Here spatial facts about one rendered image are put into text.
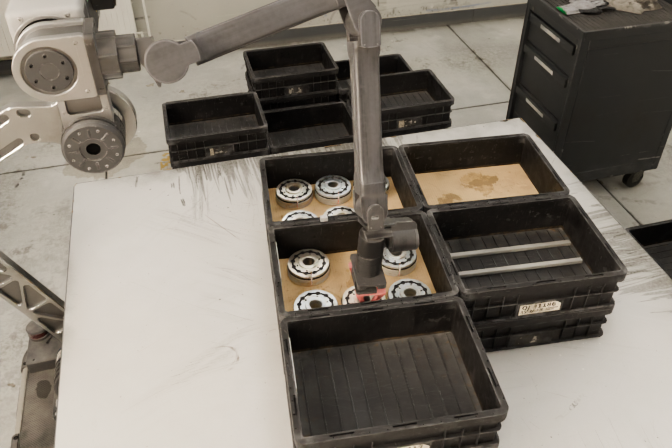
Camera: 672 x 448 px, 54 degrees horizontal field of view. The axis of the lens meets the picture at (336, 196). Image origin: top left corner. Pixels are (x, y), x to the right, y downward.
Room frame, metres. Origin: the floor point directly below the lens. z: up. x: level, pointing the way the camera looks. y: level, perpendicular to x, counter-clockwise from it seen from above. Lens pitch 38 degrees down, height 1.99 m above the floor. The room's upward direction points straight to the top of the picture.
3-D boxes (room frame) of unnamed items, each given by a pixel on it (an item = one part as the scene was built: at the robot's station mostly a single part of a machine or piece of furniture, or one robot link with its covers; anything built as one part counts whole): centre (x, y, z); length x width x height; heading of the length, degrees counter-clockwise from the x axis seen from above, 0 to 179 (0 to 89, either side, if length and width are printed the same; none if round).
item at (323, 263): (1.17, 0.07, 0.86); 0.10 x 0.10 x 0.01
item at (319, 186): (1.49, 0.01, 0.86); 0.10 x 0.10 x 0.01
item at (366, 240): (1.05, -0.08, 1.04); 0.07 x 0.06 x 0.07; 104
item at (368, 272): (1.05, -0.07, 0.98); 0.10 x 0.07 x 0.07; 9
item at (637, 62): (2.73, -1.20, 0.45); 0.60 x 0.45 x 0.90; 105
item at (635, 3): (2.80, -1.31, 0.88); 0.29 x 0.22 x 0.03; 105
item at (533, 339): (1.18, -0.45, 0.76); 0.40 x 0.30 x 0.12; 99
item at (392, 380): (0.82, -0.10, 0.87); 0.40 x 0.30 x 0.11; 99
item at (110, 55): (1.11, 0.40, 1.45); 0.09 x 0.08 x 0.12; 15
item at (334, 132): (2.43, 0.11, 0.31); 0.40 x 0.30 x 0.34; 105
